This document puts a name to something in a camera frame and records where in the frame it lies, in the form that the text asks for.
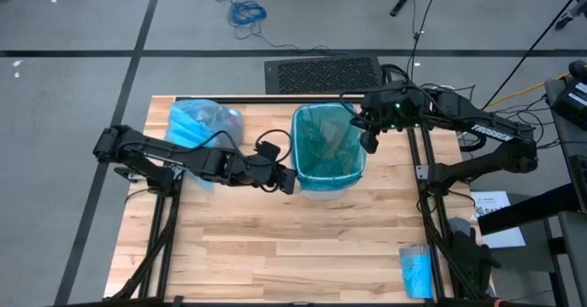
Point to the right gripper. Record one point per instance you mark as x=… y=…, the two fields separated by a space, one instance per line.
x=396 y=107

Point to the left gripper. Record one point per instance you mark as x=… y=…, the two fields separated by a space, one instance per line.
x=266 y=169

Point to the teal plastic bag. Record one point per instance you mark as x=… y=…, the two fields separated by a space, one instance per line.
x=325 y=146

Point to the white trash bin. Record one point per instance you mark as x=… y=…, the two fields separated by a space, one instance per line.
x=328 y=195

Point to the light blue trash bag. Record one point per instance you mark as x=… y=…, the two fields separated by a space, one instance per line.
x=197 y=117

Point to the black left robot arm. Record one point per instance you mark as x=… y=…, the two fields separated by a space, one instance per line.
x=183 y=158

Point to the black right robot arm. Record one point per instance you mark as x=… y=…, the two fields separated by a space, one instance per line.
x=490 y=133

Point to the black handheld controller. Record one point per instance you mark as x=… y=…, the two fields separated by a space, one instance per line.
x=399 y=4

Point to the white printed paper sheet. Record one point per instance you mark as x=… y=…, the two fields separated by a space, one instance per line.
x=493 y=201

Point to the roll of blue bags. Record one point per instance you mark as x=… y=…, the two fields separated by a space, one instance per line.
x=416 y=275

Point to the black bar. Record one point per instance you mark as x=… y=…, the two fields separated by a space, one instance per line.
x=527 y=211

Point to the black labelled device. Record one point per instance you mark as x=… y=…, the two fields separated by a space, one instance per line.
x=571 y=101

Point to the grey stand leg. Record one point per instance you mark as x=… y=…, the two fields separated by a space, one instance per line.
x=571 y=9

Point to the grey side desk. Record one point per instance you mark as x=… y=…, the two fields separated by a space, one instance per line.
x=575 y=261

